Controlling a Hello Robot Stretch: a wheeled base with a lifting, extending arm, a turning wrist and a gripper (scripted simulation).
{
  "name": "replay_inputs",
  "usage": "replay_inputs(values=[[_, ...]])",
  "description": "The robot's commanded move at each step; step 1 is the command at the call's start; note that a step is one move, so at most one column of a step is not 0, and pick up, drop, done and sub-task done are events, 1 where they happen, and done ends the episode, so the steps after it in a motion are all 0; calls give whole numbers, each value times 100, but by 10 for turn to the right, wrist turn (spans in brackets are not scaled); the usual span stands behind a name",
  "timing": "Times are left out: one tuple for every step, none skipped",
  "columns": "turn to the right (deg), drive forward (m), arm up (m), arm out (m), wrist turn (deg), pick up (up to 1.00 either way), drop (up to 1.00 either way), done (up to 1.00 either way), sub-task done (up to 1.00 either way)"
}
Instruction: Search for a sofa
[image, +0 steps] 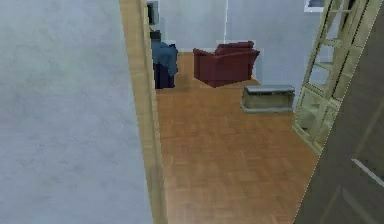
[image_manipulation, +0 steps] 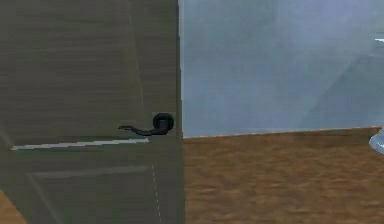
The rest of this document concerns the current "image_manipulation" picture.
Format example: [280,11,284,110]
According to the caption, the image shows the pale blue rounded object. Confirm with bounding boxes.
[368,128,384,156]

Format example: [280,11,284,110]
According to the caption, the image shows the black lever door handle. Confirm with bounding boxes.
[118,112,175,137]

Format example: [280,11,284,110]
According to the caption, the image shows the grey-brown room door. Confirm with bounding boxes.
[0,0,186,224]

